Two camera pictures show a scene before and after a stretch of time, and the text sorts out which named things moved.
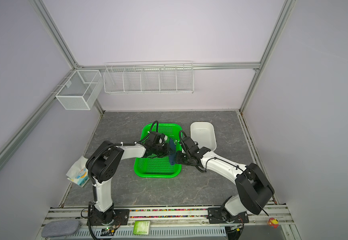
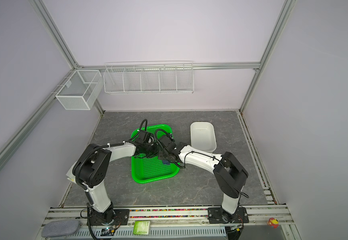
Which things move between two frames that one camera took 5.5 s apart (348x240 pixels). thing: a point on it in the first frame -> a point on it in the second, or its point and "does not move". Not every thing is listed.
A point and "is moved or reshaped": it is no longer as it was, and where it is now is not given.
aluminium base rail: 272,222 does not move
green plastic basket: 159,167 is moved or reshaped
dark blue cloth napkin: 172,155 is moved or reshaped
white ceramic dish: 204,133 does not move
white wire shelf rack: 149,77 does not move
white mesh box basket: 82,89 does not move
